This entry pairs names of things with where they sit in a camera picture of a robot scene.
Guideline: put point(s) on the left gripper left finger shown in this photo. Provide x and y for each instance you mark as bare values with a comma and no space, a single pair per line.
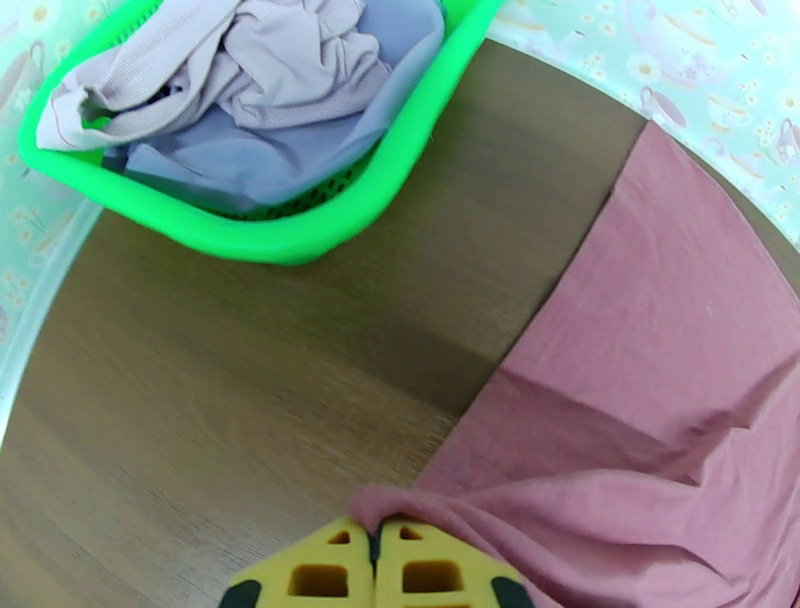
312,575

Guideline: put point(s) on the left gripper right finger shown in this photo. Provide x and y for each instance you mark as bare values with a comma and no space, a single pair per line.
444,575

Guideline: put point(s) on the red printed tank top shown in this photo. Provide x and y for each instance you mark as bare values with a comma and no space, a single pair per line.
656,344

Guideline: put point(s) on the lavender cloth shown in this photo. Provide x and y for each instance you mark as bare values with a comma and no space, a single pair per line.
262,169

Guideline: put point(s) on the pale pink tank top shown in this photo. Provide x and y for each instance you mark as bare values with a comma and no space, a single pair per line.
281,69

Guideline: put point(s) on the green plastic laundry basket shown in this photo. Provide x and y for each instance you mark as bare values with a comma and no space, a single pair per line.
281,240

